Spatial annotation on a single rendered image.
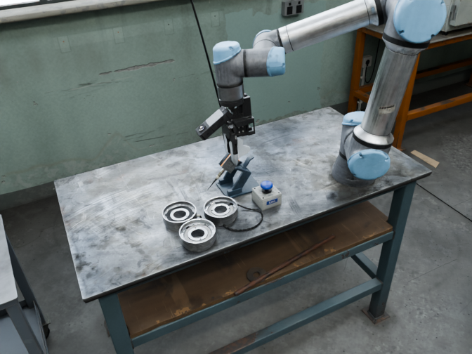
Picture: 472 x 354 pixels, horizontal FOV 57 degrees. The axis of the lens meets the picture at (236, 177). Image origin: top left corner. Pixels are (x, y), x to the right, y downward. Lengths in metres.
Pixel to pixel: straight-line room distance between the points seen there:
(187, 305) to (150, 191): 0.40
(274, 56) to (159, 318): 0.86
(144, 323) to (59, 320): 0.90
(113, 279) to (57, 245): 1.46
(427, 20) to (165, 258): 0.90
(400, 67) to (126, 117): 2.02
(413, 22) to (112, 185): 1.06
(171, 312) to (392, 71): 0.96
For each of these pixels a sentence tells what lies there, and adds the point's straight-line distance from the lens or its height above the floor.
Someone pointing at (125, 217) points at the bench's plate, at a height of 0.80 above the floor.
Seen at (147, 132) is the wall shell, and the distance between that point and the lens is 2.97.
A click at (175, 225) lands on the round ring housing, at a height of 0.83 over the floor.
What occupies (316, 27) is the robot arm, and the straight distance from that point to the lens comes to 1.29.
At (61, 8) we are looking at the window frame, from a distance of 2.56.
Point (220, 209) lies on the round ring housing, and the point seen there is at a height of 0.81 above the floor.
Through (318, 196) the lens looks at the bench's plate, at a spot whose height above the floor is 0.80.
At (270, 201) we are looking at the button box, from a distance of 1.36.
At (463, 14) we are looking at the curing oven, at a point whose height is 0.92.
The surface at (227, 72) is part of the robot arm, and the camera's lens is 1.19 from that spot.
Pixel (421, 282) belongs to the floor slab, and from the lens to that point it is 2.37.
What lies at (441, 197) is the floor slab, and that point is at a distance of 2.95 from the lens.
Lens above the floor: 1.67
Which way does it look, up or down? 35 degrees down
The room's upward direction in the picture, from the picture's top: 3 degrees counter-clockwise
